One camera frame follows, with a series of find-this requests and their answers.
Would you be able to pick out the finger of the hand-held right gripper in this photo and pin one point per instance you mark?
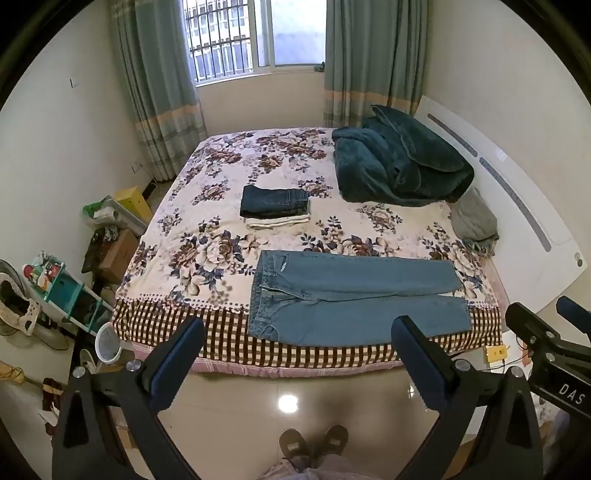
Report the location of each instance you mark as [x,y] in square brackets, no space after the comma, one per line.
[531,325]
[576,311]

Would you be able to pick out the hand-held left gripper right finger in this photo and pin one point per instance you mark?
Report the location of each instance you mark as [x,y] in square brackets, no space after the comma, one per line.
[415,364]

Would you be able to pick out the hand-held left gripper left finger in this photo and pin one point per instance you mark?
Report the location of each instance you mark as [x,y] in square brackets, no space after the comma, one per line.
[180,364]

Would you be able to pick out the light blue jeans pants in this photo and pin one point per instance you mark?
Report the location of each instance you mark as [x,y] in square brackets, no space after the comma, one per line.
[332,300]

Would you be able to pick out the folded cream pants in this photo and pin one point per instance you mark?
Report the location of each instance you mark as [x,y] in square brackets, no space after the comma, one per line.
[277,222]

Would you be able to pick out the yellow socket box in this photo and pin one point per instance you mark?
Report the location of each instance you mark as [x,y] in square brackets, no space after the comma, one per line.
[496,354]

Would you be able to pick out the white headboard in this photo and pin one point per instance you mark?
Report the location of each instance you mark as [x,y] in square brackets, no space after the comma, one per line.
[517,221]

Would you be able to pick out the floral bed cover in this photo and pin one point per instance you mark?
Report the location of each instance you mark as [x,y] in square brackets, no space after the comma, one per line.
[207,258]

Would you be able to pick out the person's right slipper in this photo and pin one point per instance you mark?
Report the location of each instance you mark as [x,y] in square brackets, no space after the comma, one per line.
[331,443]

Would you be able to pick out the person's slipper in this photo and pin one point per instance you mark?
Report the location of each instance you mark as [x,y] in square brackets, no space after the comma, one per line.
[293,445]
[331,443]

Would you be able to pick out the grey knitted cloth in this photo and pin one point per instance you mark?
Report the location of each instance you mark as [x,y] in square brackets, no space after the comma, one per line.
[475,219]

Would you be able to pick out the brown cardboard box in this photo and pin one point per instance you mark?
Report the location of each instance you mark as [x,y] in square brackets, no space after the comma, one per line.
[120,256]

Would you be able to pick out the teal storage shelf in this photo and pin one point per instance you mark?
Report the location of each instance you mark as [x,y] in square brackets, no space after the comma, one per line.
[69,290]

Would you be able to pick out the person's left slipper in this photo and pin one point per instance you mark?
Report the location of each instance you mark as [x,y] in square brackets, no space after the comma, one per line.
[293,445]

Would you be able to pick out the person's legs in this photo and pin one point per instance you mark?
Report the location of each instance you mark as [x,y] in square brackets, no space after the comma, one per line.
[314,470]

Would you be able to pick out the green and white bag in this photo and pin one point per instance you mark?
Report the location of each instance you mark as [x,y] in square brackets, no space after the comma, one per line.
[104,210]

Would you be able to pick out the standing fan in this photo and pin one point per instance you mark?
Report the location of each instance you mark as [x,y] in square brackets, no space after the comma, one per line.
[18,300]

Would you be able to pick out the folded dark blue jeans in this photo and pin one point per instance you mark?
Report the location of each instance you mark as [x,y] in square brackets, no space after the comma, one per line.
[274,201]

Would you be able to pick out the teal plush blanket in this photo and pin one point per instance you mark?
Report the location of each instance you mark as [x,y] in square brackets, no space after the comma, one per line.
[397,161]

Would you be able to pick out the barred window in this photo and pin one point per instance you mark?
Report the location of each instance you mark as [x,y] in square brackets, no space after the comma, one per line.
[249,37]

